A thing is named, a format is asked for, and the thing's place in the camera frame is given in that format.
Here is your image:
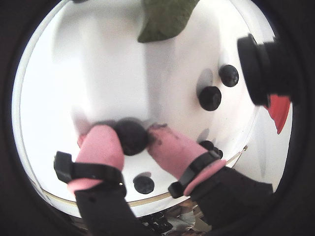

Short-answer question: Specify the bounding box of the pink-tipped gripper finger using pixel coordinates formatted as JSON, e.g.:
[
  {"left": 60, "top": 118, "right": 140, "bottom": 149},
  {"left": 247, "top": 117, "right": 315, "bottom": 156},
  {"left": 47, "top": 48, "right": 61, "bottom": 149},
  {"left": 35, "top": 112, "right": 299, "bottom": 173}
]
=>
[
  {"left": 147, "top": 123, "right": 274, "bottom": 227},
  {"left": 53, "top": 124, "right": 149, "bottom": 236}
]

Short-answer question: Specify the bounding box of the large dusty blueberry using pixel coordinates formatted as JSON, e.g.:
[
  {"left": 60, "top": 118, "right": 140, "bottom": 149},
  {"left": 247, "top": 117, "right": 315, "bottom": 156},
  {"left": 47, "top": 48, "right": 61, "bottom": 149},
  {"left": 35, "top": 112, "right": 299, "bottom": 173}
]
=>
[
  {"left": 133, "top": 174, "right": 155, "bottom": 195},
  {"left": 113, "top": 118, "right": 151, "bottom": 156}
]

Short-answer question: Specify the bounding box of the red collapsible silicone funnel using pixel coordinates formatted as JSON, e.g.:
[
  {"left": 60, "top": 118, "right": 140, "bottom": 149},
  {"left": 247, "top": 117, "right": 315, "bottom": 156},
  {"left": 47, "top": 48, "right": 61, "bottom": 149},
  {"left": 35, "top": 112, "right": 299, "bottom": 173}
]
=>
[{"left": 267, "top": 94, "right": 291, "bottom": 135}]

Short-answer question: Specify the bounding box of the green dried leaf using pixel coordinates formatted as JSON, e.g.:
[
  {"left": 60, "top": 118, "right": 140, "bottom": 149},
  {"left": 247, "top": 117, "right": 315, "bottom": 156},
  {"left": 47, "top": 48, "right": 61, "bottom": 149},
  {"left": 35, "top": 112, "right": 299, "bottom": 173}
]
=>
[{"left": 137, "top": 0, "right": 199, "bottom": 44}]

